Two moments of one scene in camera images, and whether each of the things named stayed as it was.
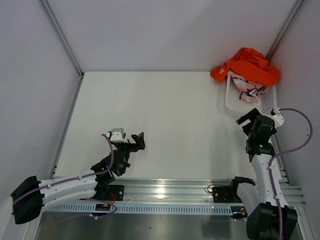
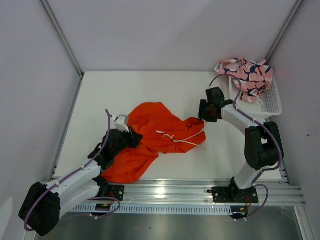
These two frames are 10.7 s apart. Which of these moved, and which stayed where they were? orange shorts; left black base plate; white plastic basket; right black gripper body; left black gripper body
Moved: left black gripper body; right black gripper body; orange shorts
Stayed: white plastic basket; left black base plate
